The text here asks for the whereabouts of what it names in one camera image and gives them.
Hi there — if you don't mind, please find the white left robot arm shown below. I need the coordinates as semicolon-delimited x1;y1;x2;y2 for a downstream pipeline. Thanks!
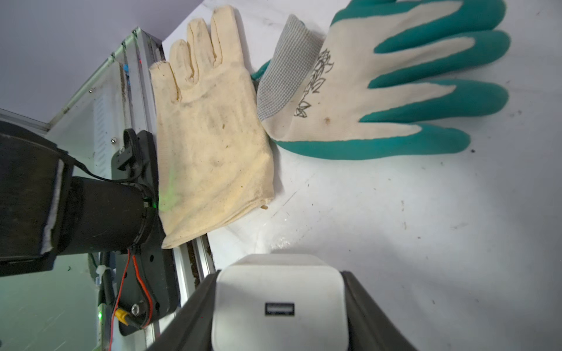
1;122;216;350

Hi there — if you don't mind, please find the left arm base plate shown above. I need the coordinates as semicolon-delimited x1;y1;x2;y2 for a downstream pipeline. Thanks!
97;129;179;336

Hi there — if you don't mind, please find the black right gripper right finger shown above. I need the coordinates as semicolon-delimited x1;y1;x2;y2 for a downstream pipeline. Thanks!
341;271;416;351

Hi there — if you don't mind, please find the green coated work glove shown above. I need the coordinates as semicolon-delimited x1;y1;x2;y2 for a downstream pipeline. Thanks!
256;1;511;160

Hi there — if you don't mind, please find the beige cloth glove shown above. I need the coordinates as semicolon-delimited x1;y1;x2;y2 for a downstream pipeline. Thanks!
150;5;275;250

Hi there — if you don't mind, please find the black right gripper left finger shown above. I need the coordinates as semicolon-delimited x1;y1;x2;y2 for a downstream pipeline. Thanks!
148;272;219;351

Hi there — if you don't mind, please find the white USB charger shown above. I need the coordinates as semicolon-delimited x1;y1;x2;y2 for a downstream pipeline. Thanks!
211;254;349;350

